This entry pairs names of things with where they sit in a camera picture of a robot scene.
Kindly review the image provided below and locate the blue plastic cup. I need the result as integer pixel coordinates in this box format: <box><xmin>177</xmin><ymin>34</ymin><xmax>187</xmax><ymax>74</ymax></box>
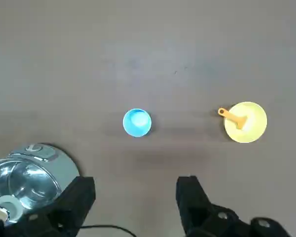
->
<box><xmin>122</xmin><ymin>108</ymin><xmax>152</xmax><ymax>138</ymax></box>

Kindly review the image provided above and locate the glass pot lid with knob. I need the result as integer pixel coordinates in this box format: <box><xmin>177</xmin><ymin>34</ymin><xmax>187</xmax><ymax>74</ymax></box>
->
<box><xmin>0</xmin><ymin>158</ymin><xmax>62</xmax><ymax>224</ymax></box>

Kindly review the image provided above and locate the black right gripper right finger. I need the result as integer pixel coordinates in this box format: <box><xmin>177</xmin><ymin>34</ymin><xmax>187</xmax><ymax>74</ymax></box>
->
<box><xmin>176</xmin><ymin>175</ymin><xmax>294</xmax><ymax>237</ymax></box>

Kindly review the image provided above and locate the yellow plastic bowl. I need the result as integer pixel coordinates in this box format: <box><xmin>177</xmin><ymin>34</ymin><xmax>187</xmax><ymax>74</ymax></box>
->
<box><xmin>223</xmin><ymin>101</ymin><xmax>268</xmax><ymax>144</ymax></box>

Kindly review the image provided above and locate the stainless steel electric pot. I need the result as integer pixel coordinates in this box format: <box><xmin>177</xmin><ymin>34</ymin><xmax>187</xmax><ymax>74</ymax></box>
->
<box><xmin>0</xmin><ymin>142</ymin><xmax>81</xmax><ymax>224</ymax></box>

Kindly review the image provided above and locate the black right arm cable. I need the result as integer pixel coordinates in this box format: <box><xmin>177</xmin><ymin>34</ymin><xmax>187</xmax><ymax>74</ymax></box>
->
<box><xmin>81</xmin><ymin>224</ymin><xmax>137</xmax><ymax>237</ymax></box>

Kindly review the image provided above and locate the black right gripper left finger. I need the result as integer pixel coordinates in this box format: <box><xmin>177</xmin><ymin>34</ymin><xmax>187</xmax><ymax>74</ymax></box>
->
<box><xmin>0</xmin><ymin>175</ymin><xmax>96</xmax><ymax>237</ymax></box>

